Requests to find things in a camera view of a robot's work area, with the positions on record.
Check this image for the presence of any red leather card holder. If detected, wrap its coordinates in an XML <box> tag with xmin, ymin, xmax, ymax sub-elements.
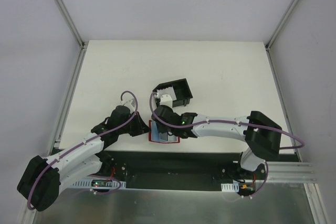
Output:
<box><xmin>149</xmin><ymin>120</ymin><xmax>180</xmax><ymax>144</ymax></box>

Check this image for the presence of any black card box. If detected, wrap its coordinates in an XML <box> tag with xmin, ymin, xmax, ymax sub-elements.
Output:
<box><xmin>152</xmin><ymin>78</ymin><xmax>193</xmax><ymax>108</ymax></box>

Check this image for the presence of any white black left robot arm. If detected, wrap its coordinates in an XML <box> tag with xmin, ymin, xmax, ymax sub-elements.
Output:
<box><xmin>17</xmin><ymin>105</ymin><xmax>150</xmax><ymax>211</ymax></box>

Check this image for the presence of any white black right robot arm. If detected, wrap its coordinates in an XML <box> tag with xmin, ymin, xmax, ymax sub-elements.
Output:
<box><xmin>152</xmin><ymin>105</ymin><xmax>282</xmax><ymax>179</ymax></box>

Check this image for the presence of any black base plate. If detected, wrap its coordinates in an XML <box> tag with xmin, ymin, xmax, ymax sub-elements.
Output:
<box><xmin>96</xmin><ymin>151</ymin><xmax>266</xmax><ymax>191</ymax></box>

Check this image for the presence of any left white cable duct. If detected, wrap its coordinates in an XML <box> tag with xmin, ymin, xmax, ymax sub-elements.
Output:
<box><xmin>69</xmin><ymin>178</ymin><xmax>126</xmax><ymax>190</ymax></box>

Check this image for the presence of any white cable duct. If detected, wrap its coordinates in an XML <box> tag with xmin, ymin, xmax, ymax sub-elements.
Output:
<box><xmin>220</xmin><ymin>183</ymin><xmax>239</xmax><ymax>193</ymax></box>
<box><xmin>69</xmin><ymin>178</ymin><xmax>126</xmax><ymax>190</ymax></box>

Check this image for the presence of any right white cable duct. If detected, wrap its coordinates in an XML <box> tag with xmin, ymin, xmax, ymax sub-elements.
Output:
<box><xmin>220</xmin><ymin>183</ymin><xmax>239</xmax><ymax>193</ymax></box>

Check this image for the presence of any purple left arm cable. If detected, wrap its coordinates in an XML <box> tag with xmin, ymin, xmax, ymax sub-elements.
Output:
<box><xmin>27</xmin><ymin>91</ymin><xmax>139</xmax><ymax>210</ymax></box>

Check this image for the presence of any left aluminium frame post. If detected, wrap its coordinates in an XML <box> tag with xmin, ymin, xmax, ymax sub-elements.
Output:
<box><xmin>54</xmin><ymin>0</ymin><xmax>86</xmax><ymax>48</ymax></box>

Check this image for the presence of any aluminium frame post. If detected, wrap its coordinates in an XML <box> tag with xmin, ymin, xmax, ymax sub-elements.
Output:
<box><xmin>54</xmin><ymin>0</ymin><xmax>86</xmax><ymax>48</ymax></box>
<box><xmin>264</xmin><ymin>0</ymin><xmax>318</xmax><ymax>51</ymax></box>

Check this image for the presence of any aluminium front rail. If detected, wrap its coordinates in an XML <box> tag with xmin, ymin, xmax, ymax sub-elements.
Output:
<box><xmin>267</xmin><ymin>162</ymin><xmax>317</xmax><ymax>184</ymax></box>

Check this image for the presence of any right aluminium frame post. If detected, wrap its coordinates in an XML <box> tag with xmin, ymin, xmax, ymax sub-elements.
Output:
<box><xmin>264</xmin><ymin>0</ymin><xmax>318</xmax><ymax>51</ymax></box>

